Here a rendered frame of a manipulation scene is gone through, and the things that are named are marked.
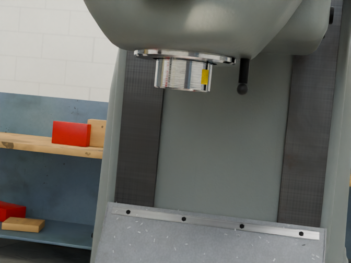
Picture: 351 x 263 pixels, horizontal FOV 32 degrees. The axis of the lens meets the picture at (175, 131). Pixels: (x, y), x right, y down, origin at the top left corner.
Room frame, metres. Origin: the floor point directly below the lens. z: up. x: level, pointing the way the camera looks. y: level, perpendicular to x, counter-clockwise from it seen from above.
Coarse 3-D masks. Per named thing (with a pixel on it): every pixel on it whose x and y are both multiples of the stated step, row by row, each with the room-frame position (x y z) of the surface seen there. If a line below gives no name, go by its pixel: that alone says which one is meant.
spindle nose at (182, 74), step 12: (168, 60) 0.50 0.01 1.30; (180, 60) 0.49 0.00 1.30; (192, 60) 0.49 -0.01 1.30; (156, 72) 0.51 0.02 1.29; (168, 72) 0.50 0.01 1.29; (180, 72) 0.49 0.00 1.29; (192, 72) 0.49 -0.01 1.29; (156, 84) 0.51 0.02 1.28; (168, 84) 0.50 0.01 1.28; (180, 84) 0.49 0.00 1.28; (192, 84) 0.49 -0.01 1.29
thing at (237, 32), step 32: (96, 0) 0.45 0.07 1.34; (128, 0) 0.43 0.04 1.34; (160, 0) 0.43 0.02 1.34; (192, 0) 0.42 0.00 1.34; (224, 0) 0.42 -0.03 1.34; (256, 0) 0.43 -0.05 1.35; (288, 0) 0.45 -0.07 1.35; (128, 32) 0.45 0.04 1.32; (160, 32) 0.44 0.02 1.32; (192, 32) 0.43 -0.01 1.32; (224, 32) 0.44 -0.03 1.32; (256, 32) 0.45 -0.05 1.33
